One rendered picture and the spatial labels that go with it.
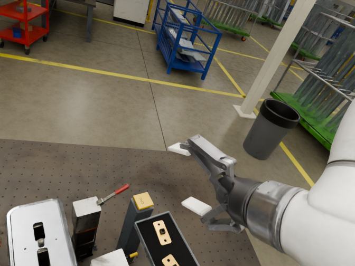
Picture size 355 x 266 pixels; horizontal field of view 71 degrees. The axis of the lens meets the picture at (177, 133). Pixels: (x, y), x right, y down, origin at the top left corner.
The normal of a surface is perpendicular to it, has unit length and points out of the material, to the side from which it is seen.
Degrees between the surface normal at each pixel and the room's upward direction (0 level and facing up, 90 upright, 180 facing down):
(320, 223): 62
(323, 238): 72
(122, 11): 90
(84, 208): 0
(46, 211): 0
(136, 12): 90
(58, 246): 0
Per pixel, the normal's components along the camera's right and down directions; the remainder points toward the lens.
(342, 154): -0.86, -0.50
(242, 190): -0.52, -0.72
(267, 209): -0.74, -0.35
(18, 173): 0.29, -0.77
